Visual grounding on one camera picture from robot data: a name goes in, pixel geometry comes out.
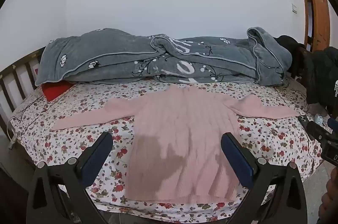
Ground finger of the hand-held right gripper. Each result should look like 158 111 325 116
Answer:
306 121 334 144

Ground black cloth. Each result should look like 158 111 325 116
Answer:
275 35 305 56

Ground grey floral blanket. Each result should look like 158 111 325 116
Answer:
35 27 293 87

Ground wooden slatted headboard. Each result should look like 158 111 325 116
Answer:
0 46 46 132

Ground red cloth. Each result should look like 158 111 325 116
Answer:
42 80 76 102

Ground floral bed sheet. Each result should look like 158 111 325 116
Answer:
9 80 324 216

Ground pink knit sweater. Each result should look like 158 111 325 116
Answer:
51 84 301 205

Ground black jacket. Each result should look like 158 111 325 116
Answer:
302 47 338 117

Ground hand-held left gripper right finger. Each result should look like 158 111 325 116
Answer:
220 132 308 224

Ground person's right hand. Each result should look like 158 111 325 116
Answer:
318 168 338 224

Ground wooden door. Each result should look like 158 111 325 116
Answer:
296 0 332 52

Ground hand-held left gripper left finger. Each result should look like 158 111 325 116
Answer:
26 131 114 224

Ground black phone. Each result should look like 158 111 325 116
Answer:
298 114 311 130

